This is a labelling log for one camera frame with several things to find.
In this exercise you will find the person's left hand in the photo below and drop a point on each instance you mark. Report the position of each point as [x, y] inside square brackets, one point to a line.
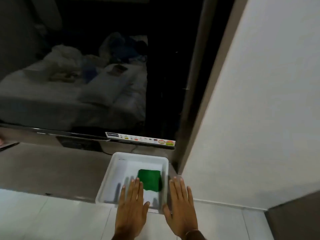
[130, 214]

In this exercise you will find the person's right hand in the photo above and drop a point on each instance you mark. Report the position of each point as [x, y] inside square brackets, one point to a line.
[182, 214]

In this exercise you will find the green cleaning cloth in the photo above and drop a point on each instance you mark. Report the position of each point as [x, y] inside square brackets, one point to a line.
[150, 178]

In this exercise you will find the person's right forearm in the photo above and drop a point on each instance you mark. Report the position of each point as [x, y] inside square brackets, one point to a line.
[196, 236]

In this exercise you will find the person's left forearm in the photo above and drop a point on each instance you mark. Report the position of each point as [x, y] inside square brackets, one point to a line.
[123, 237]

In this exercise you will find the white plastic tray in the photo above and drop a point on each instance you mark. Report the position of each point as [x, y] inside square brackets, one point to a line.
[117, 177]

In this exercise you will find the black television stand foot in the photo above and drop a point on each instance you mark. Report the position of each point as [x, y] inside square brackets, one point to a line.
[77, 144]

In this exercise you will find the grey television ledge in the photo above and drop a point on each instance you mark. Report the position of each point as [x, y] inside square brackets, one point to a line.
[50, 169]

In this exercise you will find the dark flat booklet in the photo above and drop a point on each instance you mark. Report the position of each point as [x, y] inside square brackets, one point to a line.
[7, 144]

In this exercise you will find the black flat television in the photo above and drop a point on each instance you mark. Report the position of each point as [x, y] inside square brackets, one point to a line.
[75, 34]

